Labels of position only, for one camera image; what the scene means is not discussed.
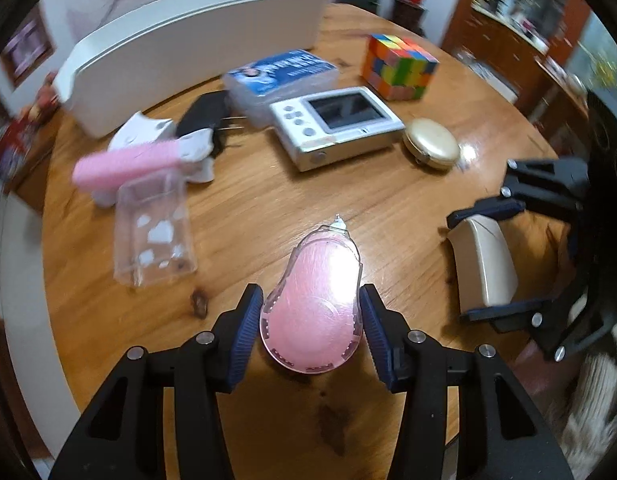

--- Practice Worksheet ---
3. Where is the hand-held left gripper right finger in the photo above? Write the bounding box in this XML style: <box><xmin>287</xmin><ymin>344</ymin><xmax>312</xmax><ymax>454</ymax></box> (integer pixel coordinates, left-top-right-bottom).
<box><xmin>359</xmin><ymin>284</ymin><xmax>574</xmax><ymax>480</ymax></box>

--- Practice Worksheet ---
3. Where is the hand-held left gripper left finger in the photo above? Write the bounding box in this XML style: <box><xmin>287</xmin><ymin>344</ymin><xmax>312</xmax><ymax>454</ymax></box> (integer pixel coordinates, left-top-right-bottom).
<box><xmin>48</xmin><ymin>284</ymin><xmax>265</xmax><ymax>480</ymax></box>

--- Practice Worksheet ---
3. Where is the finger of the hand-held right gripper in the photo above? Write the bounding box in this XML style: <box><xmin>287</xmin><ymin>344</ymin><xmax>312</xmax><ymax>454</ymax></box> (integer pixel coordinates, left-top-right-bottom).
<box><xmin>447</xmin><ymin>156</ymin><xmax>589</xmax><ymax>231</ymax></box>
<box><xmin>459</xmin><ymin>296</ymin><xmax>596</xmax><ymax>362</ymax></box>

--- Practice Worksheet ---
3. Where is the beige rounded box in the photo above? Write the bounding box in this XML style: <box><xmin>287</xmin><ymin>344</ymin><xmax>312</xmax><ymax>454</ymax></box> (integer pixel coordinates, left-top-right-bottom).
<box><xmin>448</xmin><ymin>216</ymin><xmax>520</xmax><ymax>311</ymax></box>

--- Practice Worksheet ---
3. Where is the pink correction tape dispenser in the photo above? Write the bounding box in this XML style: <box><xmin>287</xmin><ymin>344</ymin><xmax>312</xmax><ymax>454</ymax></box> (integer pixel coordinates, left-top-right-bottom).
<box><xmin>258</xmin><ymin>215</ymin><xmax>364</xmax><ymax>375</ymax></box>

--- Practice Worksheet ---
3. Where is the round gold compact case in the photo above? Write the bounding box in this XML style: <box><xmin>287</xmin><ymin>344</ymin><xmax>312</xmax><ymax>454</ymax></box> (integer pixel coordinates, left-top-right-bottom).
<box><xmin>402</xmin><ymin>117</ymin><xmax>461</xmax><ymax>171</ymax></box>

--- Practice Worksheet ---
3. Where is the clear plastic case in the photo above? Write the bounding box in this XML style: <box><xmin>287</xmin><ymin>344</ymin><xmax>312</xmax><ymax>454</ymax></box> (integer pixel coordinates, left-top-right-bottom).
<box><xmin>113</xmin><ymin>170</ymin><xmax>198</xmax><ymax>288</ymax></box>

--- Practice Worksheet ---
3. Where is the multicoloured puzzle cube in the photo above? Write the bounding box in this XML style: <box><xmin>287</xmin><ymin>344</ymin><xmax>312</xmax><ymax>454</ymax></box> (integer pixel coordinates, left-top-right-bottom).
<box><xmin>361</xmin><ymin>33</ymin><xmax>440</xmax><ymax>102</ymax></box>

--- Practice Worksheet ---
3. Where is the white handheld game console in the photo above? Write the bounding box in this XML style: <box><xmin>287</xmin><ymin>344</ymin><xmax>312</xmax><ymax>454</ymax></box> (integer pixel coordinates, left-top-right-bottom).
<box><xmin>268</xmin><ymin>86</ymin><xmax>406</xmax><ymax>172</ymax></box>

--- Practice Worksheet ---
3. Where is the black power adapter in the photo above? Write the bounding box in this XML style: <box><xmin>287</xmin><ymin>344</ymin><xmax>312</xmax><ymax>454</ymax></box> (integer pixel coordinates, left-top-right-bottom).
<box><xmin>174</xmin><ymin>91</ymin><xmax>249</xmax><ymax>158</ymax></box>

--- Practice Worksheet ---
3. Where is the white power adapter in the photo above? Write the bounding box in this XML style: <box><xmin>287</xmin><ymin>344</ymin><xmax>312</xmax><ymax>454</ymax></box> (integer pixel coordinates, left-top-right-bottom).
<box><xmin>108</xmin><ymin>111</ymin><xmax>178</xmax><ymax>152</ymax></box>

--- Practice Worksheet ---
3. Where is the blue-lidded clear plastic box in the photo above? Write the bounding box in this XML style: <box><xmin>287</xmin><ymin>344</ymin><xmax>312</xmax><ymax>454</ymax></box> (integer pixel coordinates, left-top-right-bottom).
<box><xmin>223</xmin><ymin>49</ymin><xmax>339</xmax><ymax>128</ymax></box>

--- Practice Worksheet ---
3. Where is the white plastic storage bin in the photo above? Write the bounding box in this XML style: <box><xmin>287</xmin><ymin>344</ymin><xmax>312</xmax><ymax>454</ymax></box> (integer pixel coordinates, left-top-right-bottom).
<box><xmin>53</xmin><ymin>0</ymin><xmax>334</xmax><ymax>138</ymax></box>

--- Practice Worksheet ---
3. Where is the person's right forearm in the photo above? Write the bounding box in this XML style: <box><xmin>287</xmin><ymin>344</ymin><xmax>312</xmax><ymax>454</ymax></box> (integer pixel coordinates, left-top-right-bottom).
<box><xmin>543</xmin><ymin>345</ymin><xmax>617</xmax><ymax>461</ymax></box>

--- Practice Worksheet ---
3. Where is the wooden kitchen cabinet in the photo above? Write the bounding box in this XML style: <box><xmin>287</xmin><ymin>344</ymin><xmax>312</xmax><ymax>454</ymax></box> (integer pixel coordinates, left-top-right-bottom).
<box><xmin>441</xmin><ymin>0</ymin><xmax>594</xmax><ymax>126</ymax></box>

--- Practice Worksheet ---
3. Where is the wooden television cabinet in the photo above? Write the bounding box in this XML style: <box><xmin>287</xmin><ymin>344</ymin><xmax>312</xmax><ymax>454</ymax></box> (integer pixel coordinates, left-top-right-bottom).
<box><xmin>3</xmin><ymin>100</ymin><xmax>64</xmax><ymax>216</ymax></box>

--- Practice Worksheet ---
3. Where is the red printed tissue box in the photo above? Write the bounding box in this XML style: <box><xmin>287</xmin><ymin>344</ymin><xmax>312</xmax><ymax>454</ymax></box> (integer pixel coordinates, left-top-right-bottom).
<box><xmin>0</xmin><ymin>110</ymin><xmax>35</xmax><ymax>181</ymax></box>

